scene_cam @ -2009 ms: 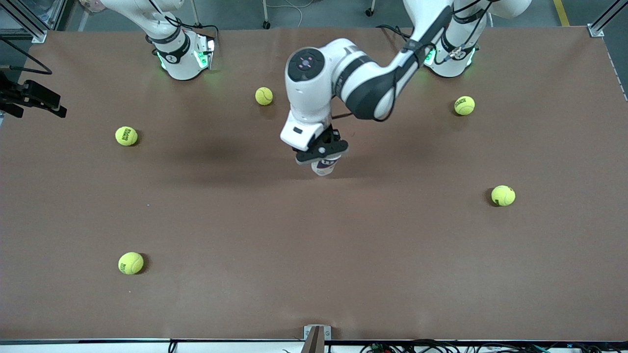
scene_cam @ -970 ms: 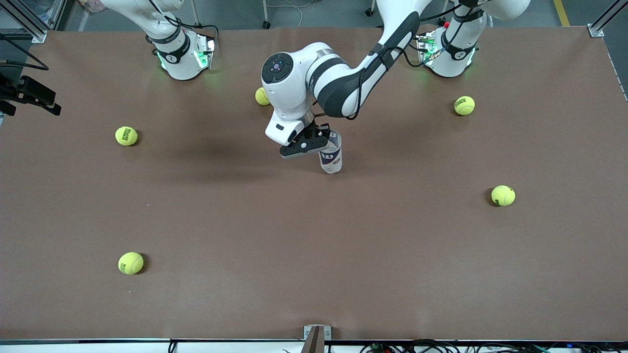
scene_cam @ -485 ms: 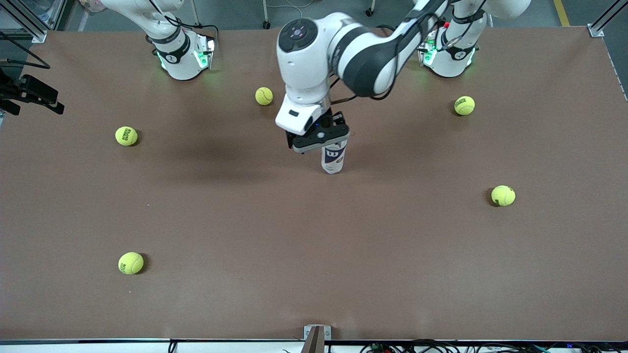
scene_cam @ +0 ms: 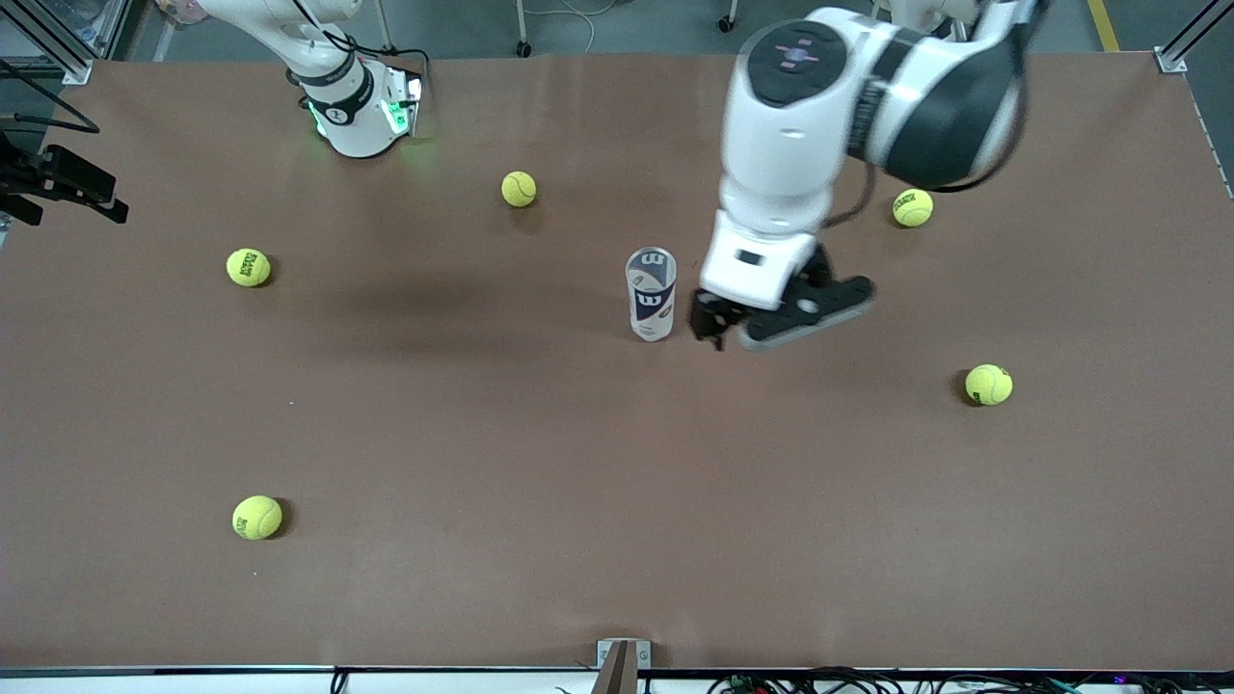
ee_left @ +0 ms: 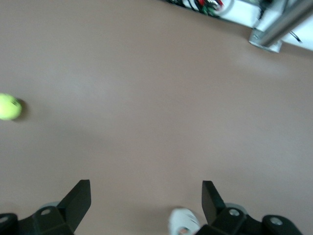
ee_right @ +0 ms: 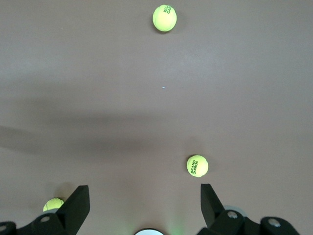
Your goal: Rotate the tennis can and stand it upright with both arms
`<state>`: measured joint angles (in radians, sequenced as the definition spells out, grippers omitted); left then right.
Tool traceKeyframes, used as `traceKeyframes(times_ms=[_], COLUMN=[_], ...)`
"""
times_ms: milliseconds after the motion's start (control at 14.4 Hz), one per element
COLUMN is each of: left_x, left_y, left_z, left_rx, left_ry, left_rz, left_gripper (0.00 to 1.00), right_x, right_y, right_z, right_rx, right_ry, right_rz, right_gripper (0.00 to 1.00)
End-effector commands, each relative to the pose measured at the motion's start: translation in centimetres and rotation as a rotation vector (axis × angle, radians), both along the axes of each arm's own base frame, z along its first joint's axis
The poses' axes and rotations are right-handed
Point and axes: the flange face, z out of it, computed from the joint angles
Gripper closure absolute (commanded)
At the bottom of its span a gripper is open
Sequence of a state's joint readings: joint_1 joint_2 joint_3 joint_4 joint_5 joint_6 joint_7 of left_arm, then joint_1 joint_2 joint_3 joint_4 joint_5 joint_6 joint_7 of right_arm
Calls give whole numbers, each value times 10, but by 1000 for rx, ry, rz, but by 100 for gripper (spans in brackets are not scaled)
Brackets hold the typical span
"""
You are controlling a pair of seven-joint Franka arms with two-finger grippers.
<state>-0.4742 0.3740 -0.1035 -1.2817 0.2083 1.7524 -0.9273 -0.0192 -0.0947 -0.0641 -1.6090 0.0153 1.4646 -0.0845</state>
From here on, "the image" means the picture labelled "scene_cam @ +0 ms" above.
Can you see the grey metal camera mount bracket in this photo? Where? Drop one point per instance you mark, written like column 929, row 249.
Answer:
column 622, row 660

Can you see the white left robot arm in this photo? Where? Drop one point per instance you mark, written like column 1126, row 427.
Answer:
column 791, row 125

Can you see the furniture leg with caster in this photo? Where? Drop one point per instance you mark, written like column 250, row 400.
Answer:
column 728, row 21
column 523, row 46
column 387, row 44

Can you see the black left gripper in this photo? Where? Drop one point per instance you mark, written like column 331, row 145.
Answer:
column 709, row 319

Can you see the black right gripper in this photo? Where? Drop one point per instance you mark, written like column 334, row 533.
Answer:
column 66, row 174

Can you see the brown table cover sheet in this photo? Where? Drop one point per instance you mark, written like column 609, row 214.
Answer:
column 617, row 540

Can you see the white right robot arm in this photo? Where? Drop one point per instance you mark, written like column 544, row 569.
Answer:
column 357, row 125

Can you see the clear tennis ball can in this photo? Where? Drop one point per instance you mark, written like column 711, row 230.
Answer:
column 652, row 308

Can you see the yellow tennis ball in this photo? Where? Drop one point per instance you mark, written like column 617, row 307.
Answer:
column 257, row 518
column 249, row 267
column 912, row 209
column 989, row 385
column 519, row 189

